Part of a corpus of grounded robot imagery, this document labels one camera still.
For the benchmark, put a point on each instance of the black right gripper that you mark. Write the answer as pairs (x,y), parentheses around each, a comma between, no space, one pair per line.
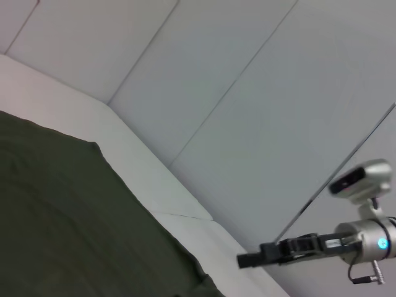
(318,247)

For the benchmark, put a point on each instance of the dark green printed t-shirt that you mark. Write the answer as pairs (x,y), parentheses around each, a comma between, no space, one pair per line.
(77,216)

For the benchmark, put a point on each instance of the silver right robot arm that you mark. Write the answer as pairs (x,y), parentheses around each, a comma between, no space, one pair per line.
(371,239)

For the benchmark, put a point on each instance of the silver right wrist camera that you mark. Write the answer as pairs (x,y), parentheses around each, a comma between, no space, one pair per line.
(359,179)

